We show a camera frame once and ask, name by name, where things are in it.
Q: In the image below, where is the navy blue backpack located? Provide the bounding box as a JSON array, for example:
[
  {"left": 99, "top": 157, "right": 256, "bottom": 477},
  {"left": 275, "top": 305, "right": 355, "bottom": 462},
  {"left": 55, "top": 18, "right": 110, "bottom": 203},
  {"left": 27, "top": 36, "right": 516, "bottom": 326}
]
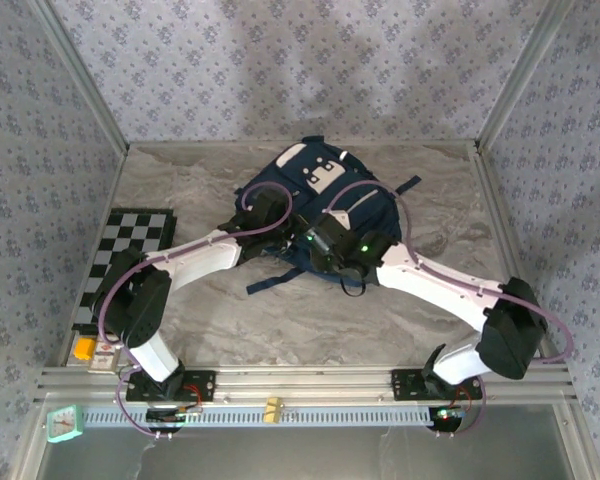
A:
[{"left": 232, "top": 135, "right": 422, "bottom": 296}]

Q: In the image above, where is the black grey checkerboard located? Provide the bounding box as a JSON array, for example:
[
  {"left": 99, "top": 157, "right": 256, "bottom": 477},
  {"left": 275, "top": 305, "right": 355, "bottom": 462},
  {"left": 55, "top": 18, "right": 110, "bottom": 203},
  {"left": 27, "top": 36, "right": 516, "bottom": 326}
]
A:
[{"left": 72, "top": 208, "right": 177, "bottom": 334}]

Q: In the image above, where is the brass clip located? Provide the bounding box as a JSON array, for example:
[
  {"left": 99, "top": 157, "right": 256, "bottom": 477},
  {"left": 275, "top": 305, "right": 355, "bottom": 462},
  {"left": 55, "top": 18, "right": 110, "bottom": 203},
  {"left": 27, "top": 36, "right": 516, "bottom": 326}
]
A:
[{"left": 263, "top": 398, "right": 285, "bottom": 425}]

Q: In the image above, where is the right controller board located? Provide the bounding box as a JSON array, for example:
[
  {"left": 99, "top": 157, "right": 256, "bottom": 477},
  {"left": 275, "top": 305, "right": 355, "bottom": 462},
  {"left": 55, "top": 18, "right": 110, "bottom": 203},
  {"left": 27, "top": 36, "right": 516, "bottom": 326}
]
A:
[{"left": 428, "top": 405, "right": 467, "bottom": 427}]

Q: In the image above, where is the controller board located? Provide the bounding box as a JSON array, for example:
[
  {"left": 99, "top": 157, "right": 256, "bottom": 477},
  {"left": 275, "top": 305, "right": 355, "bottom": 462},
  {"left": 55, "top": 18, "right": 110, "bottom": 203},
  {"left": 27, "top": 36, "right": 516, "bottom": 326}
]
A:
[
  {"left": 146, "top": 405, "right": 204, "bottom": 427},
  {"left": 428, "top": 405, "right": 467, "bottom": 427}
]

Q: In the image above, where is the left controller board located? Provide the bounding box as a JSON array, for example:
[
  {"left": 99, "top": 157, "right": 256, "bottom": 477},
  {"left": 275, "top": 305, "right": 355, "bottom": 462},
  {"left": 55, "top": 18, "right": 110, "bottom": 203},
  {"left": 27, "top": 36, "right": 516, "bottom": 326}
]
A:
[{"left": 146, "top": 405, "right": 204, "bottom": 427}]

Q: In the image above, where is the playing card box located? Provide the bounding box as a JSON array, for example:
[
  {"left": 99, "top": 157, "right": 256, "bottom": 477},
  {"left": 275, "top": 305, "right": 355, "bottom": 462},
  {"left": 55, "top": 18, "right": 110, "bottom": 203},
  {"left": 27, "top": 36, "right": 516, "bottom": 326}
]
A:
[{"left": 88, "top": 342, "right": 121, "bottom": 374}]

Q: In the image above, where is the mint green clock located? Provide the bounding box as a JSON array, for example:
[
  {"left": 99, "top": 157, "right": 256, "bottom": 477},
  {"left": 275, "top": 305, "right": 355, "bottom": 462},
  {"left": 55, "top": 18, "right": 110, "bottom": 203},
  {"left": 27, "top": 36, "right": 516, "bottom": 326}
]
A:
[{"left": 46, "top": 404, "right": 85, "bottom": 444}]

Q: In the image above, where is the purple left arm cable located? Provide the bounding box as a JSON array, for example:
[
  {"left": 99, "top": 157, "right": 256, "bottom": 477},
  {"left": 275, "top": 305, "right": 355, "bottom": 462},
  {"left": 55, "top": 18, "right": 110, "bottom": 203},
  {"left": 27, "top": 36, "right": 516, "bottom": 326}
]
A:
[{"left": 97, "top": 182, "right": 295, "bottom": 441}]

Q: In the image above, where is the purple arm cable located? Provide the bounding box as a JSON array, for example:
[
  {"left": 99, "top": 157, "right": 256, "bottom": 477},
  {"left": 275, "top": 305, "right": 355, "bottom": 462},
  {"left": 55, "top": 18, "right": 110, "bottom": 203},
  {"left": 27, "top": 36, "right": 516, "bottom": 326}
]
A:
[
  {"left": 324, "top": 180, "right": 576, "bottom": 439},
  {"left": 97, "top": 182, "right": 295, "bottom": 441}
]

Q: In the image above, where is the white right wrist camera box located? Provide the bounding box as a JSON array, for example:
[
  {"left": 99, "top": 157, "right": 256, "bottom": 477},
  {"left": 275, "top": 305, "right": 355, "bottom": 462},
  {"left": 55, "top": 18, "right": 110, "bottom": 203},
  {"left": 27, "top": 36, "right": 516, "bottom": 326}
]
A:
[{"left": 324, "top": 209, "right": 354, "bottom": 232}]

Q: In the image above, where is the aluminium mounting rail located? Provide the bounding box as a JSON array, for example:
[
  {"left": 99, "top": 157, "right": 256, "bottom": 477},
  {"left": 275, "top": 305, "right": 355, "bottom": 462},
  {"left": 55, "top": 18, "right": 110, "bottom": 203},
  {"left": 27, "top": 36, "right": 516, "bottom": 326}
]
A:
[{"left": 34, "top": 364, "right": 579, "bottom": 405}]

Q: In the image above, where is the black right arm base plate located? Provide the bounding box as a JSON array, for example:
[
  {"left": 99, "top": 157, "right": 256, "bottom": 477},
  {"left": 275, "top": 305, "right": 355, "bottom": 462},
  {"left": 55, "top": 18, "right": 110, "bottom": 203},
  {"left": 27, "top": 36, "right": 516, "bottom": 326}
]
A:
[{"left": 390, "top": 368, "right": 483, "bottom": 401}]

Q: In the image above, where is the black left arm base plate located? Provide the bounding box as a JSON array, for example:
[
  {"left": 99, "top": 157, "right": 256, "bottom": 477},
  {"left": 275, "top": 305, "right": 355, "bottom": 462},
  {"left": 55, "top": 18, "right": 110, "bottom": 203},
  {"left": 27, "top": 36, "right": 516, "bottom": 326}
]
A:
[{"left": 125, "top": 369, "right": 217, "bottom": 403}]

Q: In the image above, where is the aluminium side rail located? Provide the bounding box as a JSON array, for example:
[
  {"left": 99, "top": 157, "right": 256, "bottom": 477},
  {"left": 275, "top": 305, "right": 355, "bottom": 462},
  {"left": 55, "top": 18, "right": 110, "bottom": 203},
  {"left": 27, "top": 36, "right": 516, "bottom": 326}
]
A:
[{"left": 472, "top": 142, "right": 571, "bottom": 366}]

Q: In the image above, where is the grey slotted cable duct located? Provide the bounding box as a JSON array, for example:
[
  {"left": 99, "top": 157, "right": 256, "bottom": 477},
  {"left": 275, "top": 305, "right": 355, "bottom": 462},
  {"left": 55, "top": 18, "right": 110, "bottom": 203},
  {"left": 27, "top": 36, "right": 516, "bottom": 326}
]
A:
[{"left": 82, "top": 405, "right": 439, "bottom": 429}]

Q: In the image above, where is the aluminium frame post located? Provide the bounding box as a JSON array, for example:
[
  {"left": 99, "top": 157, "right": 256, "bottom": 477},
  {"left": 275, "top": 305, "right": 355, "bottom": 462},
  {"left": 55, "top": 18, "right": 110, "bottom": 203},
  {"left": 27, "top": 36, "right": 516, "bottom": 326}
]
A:
[
  {"left": 29, "top": 0, "right": 130, "bottom": 151},
  {"left": 474, "top": 0, "right": 579, "bottom": 151}
]

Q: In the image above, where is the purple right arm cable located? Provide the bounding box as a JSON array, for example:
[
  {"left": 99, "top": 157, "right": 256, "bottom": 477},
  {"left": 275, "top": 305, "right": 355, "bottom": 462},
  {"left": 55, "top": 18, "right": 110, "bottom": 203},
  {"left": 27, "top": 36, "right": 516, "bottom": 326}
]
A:
[{"left": 324, "top": 180, "right": 576, "bottom": 439}]

